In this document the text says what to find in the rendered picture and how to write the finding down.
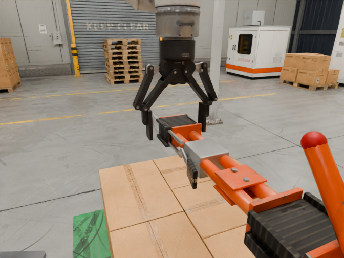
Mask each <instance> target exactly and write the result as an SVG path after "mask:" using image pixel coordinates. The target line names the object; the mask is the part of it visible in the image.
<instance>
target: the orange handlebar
mask: <svg viewBox="0 0 344 258"><path fill-rule="evenodd" d="M176 135H177V136H178V137H179V138H180V139H181V140H182V141H183V142H184V143H185V142H188V141H187V140H186V139H185V138H184V137H183V136H182V135H181V134H179V133H177V134H176ZM189 138H190V139H191V140H192V141H196V140H201V139H205V138H204V137H203V136H201V135H200V134H199V133H197V132H196V131H191V132H190V133H189ZM173 140H174V142H175V143H176V144H177V145H178V146H179V147H180V148H183V149H184V143H183V144H182V145H181V144H180V143H179V142H178V141H177V140H176V139H175V138H174V137H173ZM220 165H221V166H223V167H224V168H225V169H224V170H220V169H219V168H218V167H216V166H215V165H214V164H213V163H212V162H211V161H210V160H208V159H206V160H204V161H202V162H201V164H200V165H199V166H200V168H201V169H202V170H203V172H204V173H206V174H207V175H208V176H209V177H210V178H211V179H212V180H213V181H214V183H215V184H216V185H214V186H213V187H214V188H215V189H216V191H217V192H218V193H219V194H220V195H221V196H222V197H223V198H224V199H225V200H226V201H227V202H228V203H229V204H230V205H231V206H233V205H237V206H238V207H239V208H240V209H241V210H242V211H243V212H244V213H245V214H246V215H247V216H248V211H249V204H250V202H253V201H255V200H254V199H256V198H260V199H263V198H266V197H269V196H272V195H275V194H277V193H276V192H275V191H273V190H272V189H271V188H270V187H268V186H267V185H266V184H264V182H267V179H265V178H264V177H263V176H261V175H260V174H258V173H257V172H256V171H254V170H253V169H252V168H250V167H249V166H248V165H246V164H245V165H239V164H238V163H236V162H235V161H234V160H233V159H231V158H230V157H229V156H227V155H224V156H222V157H221V159H220Z"/></svg>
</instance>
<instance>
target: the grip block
mask: <svg viewBox="0 0 344 258"><path fill-rule="evenodd" d="M302 194H303V189H301V188H300V187H297V188H294V189H291V190H288V191H285V192H281V193H278V194H275V195H272V196H269V197H266V198H263V199H259V200H256V201H253V202H250V204H249V211H248V217H247V224H246V230H245V237H244V244H245V245H246V246H247V248H248V249H249V250H250V251H251V252H252V254H253V255H254V256H255V257H256V258H344V255H343V253H342V250H341V248H340V245H339V242H338V240H337V237H336V234H335V232H334V229H333V226H332V224H331V221H330V219H329V216H328V213H327V211H326V208H325V205H324V203H323V201H322V200H320V199H319V198H317V197H316V196H314V195H313V194H311V193H309V192H305V193H304V196H303V198H302Z"/></svg>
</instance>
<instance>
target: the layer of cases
mask: <svg viewBox="0 0 344 258"><path fill-rule="evenodd" d="M99 177H100V184H101V192H102V199H103V206H104V214H105V220H106V226H107V232H108V236H109V242H110V248H111V254H112V258H256V257H255V256H254V255H253V254H252V252H251V251H250V250H249V249H248V248H247V246H246V245H245V244H244V237H245V230H246V224H247V217H248V216H247V215H246V214H245V213H244V212H243V211H242V210H241V209H240V208H239V207H238V206H237V205H233V206H231V205H230V204H229V203H228V202H227V201H226V200H225V199H224V198H223V197H222V196H221V195H220V194H219V193H218V192H217V191H216V189H215V188H214V187H213V186H214V185H216V184H215V183H214V181H213V180H212V179H211V178H210V177H205V178H201V179H200V178H199V177H198V181H197V189H193V188H192V186H191V184H190V181H189V179H188V176H187V166H186V164H185V162H184V159H183V158H180V157H179V156H178V155H175V156H170V157H165V158H159V159H154V160H148V161H143V162H138V163H132V164H127V165H122V166H116V167H111V168H105V169H100V170H99Z"/></svg>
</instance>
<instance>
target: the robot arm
mask: <svg viewBox="0 0 344 258"><path fill-rule="evenodd" d="M122 1H126V2H128V3H129V4H130V5H131V6H132V7H133V8H134V9H135V10H142V11H147V12H152V13H155V15H156V36H157V37H162V40H160V41H159V44H160V63H159V65H158V66H154V65H151V64H146V66H145V75H144V77H143V80H142V82H141V85H140V87H139V90H138V92H137V95H136V97H135V99H134V102H133V107H134V108H135V110H140V111H141V117H142V123H143V124H144V125H146V136H147V137H148V139H149V140H150V141H151V140H153V118H152V111H151V110H150V108H151V106H152V105H153V104H154V102H155V101H156V100H157V98H158V97H159V95H160V94H161V93H162V91H163V90H164V89H165V88H166V87H167V86H168V85H169V84H171V85H177V84H185V83H188V84H189V85H190V87H191V88H192V89H193V91H194V92H195V93H196V94H197V96H198V97H199V98H200V99H201V100H202V102H199V110H198V123H201V124H202V130H201V131H202V132H205V131H206V117H208V116H209V106H210V105H212V102H213V101H217V99H218V98H217V95H216V92H215V90H214V88H213V85H212V82H211V80H210V77H209V75H208V67H207V63H206V62H201V61H200V62H198V63H195V62H194V59H195V45H196V41H195V40H192V38H193V37H198V36H199V27H200V13H201V11H200V6H201V0H122ZM195 69H196V70H197V72H199V75H200V78H201V80H202V83H203V86H204V88H205V91H206V93H207V95H206V94H205V93H204V91H203V90H202V89H201V88H200V86H199V85H198V84H197V81H196V80H195V79H194V77H193V76H192V74H193V73H194V71H195ZM157 71H159V73H160V74H161V75H162V76H161V77H160V79H159V80H158V83H157V84H156V85H155V87H154V88H153V89H152V91H151V92H150V94H149V95H148V96H147V98H146V99H145V100H144V98H145V95H146V93H147V91H148V88H149V86H150V84H151V82H152V79H153V76H155V75H156V72H157Z"/></svg>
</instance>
